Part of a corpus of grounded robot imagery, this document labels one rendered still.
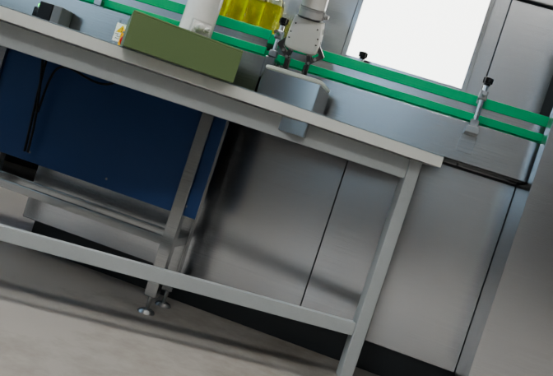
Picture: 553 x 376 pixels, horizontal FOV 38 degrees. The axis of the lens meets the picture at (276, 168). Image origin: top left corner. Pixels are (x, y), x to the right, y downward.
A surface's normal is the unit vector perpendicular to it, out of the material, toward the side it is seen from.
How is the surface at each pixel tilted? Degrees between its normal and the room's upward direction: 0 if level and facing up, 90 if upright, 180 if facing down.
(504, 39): 90
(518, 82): 90
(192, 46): 90
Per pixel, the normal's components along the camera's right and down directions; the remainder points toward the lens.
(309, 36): -0.17, 0.25
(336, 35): -0.18, -0.04
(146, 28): 0.23, 0.10
